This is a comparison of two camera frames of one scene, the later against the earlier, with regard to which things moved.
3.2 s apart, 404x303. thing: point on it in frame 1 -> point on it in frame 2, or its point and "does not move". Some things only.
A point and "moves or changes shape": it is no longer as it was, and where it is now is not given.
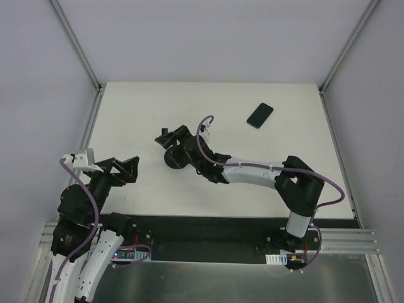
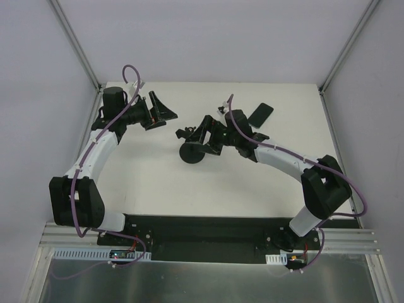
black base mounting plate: x=231 y=238 does not move
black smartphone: x=260 y=115 does not move
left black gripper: x=113 y=172 -> x=152 y=117
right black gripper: x=176 y=139 -> x=213 y=139
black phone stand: x=175 y=156 moves or changes shape
